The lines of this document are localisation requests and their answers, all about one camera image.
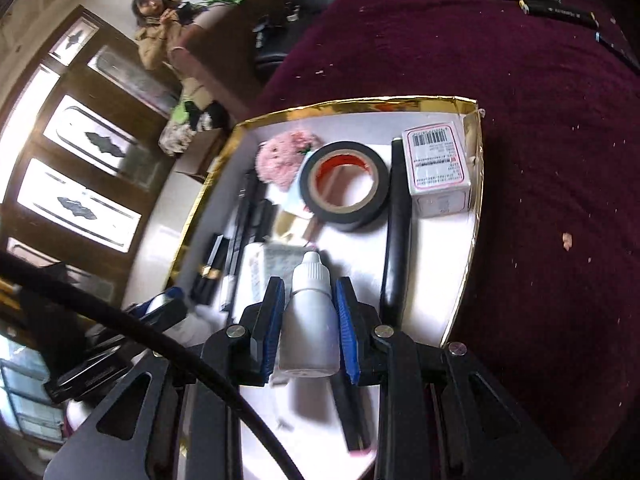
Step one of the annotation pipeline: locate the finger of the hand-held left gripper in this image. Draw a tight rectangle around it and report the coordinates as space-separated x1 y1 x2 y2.
125 287 189 334

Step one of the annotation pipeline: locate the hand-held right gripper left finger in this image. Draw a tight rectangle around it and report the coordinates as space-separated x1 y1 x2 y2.
44 276 287 480

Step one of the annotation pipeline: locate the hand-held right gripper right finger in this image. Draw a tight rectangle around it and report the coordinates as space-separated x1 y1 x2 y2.
335 276 575 480

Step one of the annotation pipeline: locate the white dropper bottle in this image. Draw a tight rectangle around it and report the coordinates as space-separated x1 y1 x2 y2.
277 251 341 378

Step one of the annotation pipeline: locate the black gold lipstick box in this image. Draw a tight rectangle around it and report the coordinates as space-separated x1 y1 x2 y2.
191 232 227 307

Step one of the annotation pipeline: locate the slim black pen silver end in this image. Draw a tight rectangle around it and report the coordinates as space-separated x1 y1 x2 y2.
220 232 242 311

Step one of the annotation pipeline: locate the black marker pink end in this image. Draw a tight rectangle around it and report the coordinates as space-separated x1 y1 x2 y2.
327 374 377 457

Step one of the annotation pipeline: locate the thick black pen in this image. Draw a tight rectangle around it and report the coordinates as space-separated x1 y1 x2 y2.
379 137 415 333

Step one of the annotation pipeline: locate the black tape roll red core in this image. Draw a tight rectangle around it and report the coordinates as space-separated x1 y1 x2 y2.
299 141 391 232

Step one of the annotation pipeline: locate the gold rimmed white box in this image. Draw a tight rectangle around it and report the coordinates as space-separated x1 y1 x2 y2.
167 94 486 480

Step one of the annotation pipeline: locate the thin black stick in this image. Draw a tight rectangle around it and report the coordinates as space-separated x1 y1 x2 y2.
238 172 259 261

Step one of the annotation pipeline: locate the pink fluffy puff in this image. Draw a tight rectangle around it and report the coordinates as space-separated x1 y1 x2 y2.
255 130 315 192

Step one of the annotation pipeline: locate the small white barcode box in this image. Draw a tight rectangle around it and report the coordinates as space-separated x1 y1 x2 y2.
402 121 473 218

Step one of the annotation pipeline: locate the white printed leaflet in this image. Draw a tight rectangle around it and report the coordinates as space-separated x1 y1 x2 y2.
240 242 301 311

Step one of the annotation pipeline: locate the window with grille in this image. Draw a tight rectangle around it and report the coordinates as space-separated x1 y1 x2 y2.
0 332 68 448

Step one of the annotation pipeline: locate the short black tube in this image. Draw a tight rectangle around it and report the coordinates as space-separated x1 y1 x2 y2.
255 199 275 241

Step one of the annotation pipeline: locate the white plastic packet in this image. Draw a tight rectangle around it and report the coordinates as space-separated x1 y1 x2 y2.
272 187 323 248

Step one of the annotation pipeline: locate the dark wooden glass cabinet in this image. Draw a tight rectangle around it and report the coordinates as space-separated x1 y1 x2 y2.
0 5 201 321

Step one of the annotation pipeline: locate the green floral bag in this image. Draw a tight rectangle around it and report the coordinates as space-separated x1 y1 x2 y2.
159 102 213 157

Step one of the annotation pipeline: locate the brown leather armchair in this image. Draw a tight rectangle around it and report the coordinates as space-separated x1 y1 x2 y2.
170 0 296 123

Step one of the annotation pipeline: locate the black handheld gimbal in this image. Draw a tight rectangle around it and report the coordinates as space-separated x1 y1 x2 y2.
252 15 286 66

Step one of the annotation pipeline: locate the black marker teal end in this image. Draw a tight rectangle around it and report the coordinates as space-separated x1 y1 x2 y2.
594 31 640 70

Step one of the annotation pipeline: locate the black braided cable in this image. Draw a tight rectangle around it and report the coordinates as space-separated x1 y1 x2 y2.
0 251 306 480

